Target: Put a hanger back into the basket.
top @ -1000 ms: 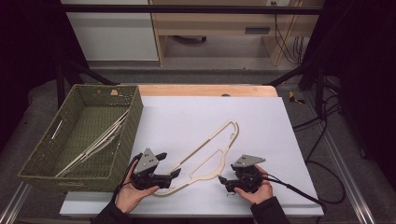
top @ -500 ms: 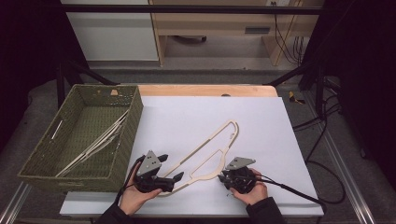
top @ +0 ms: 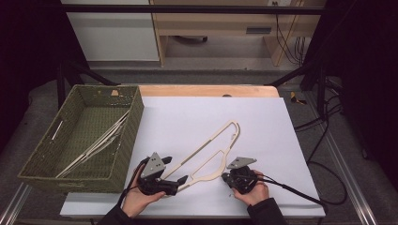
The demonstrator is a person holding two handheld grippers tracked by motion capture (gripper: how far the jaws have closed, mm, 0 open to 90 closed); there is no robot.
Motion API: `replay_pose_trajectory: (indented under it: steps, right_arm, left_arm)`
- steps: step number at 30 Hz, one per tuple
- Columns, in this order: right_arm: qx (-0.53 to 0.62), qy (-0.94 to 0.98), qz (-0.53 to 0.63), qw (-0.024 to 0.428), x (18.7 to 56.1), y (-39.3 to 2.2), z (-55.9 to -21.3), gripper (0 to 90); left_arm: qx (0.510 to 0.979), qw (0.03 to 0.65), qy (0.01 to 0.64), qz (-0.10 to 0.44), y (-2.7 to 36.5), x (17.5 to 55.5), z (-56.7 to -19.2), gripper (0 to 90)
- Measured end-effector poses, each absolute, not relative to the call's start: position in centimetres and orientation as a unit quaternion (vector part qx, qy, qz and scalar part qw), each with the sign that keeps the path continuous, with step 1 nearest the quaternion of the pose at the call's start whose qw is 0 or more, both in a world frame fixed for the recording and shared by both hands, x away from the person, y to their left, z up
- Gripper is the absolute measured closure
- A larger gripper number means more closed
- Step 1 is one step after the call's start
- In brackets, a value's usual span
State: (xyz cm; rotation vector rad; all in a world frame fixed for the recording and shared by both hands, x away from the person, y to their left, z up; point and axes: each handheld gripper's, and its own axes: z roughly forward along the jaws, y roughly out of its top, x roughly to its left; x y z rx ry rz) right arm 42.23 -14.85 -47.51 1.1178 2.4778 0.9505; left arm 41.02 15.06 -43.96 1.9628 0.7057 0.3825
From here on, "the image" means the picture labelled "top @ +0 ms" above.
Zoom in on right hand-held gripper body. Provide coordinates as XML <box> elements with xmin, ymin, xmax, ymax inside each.
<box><xmin>226</xmin><ymin>156</ymin><xmax>259</xmax><ymax>195</ymax></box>

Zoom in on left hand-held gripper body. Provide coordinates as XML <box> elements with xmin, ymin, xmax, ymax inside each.
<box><xmin>138</xmin><ymin>152</ymin><xmax>180</xmax><ymax>197</ymax></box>

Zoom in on beige wooden clothes hanger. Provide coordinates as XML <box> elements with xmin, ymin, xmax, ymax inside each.
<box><xmin>55</xmin><ymin>110</ymin><xmax>130</xmax><ymax>179</ymax></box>
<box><xmin>161</xmin><ymin>120</ymin><xmax>241</xmax><ymax>192</ymax></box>
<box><xmin>64</xmin><ymin>130</ymin><xmax>124</xmax><ymax>176</ymax></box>

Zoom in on green woven basket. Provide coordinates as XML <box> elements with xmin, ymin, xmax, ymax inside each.
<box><xmin>17</xmin><ymin>83</ymin><xmax>145</xmax><ymax>194</ymax></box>

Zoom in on person's right hand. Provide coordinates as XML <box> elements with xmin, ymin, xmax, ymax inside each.
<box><xmin>231</xmin><ymin>169</ymin><xmax>270</xmax><ymax>207</ymax></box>

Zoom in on person's left hand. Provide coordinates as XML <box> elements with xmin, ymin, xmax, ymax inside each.
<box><xmin>121</xmin><ymin>164</ymin><xmax>167</xmax><ymax>219</ymax></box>

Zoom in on white table sheet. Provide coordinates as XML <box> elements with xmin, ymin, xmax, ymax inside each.
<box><xmin>59</xmin><ymin>96</ymin><xmax>327</xmax><ymax>218</ymax></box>

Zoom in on wooden table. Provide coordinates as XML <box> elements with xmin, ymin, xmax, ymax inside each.
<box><xmin>137</xmin><ymin>84</ymin><xmax>281</xmax><ymax>98</ymax></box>

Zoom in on yellow and black tool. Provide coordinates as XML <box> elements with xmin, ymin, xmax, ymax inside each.
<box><xmin>288</xmin><ymin>91</ymin><xmax>308</xmax><ymax>106</ymax></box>

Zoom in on white cabinet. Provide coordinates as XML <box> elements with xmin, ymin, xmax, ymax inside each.
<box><xmin>60</xmin><ymin>0</ymin><xmax>161</xmax><ymax>62</ymax></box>

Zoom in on light wooden desk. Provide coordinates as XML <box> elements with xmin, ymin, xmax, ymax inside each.
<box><xmin>149</xmin><ymin>0</ymin><xmax>327</xmax><ymax>68</ymax></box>

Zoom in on black curtain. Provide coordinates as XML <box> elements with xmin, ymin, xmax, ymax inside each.
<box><xmin>0</xmin><ymin>0</ymin><xmax>90</xmax><ymax>154</ymax></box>
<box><xmin>301</xmin><ymin>0</ymin><xmax>398</xmax><ymax>191</ymax></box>

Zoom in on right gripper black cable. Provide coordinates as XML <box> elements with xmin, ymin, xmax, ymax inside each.
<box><xmin>257</xmin><ymin>160</ymin><xmax>349</xmax><ymax>208</ymax></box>

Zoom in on aluminium rail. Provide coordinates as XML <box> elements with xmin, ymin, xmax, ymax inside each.
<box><xmin>0</xmin><ymin>182</ymin><xmax>33</xmax><ymax>225</ymax></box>
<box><xmin>303</xmin><ymin>93</ymin><xmax>380</xmax><ymax>225</ymax></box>

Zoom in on black floor cables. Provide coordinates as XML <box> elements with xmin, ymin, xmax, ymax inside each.
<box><xmin>293</xmin><ymin>78</ymin><xmax>344</xmax><ymax>163</ymax></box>

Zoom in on black frame stand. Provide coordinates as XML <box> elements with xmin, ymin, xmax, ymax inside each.
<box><xmin>266</xmin><ymin>61</ymin><xmax>329</xmax><ymax>119</ymax></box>
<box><xmin>55</xmin><ymin>60</ymin><xmax>120</xmax><ymax>110</ymax></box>

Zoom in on bundle of hanging black cables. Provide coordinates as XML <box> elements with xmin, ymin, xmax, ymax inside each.
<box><xmin>274</xmin><ymin>13</ymin><xmax>307</xmax><ymax>66</ymax></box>

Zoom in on black horizontal frame bar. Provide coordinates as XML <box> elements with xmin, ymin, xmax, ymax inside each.
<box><xmin>60</xmin><ymin>4</ymin><xmax>327</xmax><ymax>16</ymax></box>

